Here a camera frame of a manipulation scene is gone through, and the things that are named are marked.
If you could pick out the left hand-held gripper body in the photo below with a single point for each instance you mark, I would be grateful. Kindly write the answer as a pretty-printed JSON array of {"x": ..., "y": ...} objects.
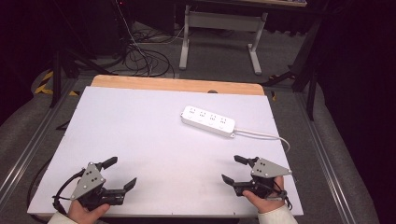
[{"x": 88, "y": 183}]

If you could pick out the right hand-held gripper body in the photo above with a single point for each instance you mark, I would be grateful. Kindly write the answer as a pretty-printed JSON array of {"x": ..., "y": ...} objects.
[{"x": 264, "y": 169}]

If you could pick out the person's left hand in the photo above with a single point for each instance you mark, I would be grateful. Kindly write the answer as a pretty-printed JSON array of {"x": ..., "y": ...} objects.
[{"x": 82, "y": 214}]

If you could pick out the person's right hand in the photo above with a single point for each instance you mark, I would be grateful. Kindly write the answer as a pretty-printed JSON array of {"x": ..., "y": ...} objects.
[{"x": 264, "y": 203}]

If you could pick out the white power strip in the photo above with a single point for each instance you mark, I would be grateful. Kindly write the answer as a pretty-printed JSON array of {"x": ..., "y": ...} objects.
[{"x": 208, "y": 121}]

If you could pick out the black metal stand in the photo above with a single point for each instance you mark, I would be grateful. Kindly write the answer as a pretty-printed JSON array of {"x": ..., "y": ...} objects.
[
  {"x": 57, "y": 71},
  {"x": 311, "y": 77}
]

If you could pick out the aluminium floor rail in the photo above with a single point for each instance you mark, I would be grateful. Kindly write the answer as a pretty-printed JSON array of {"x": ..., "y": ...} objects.
[
  {"x": 327, "y": 161},
  {"x": 34, "y": 140}
]

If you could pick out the white metal desk frame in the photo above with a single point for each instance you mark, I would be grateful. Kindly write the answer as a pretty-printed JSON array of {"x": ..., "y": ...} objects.
[{"x": 221, "y": 21}]

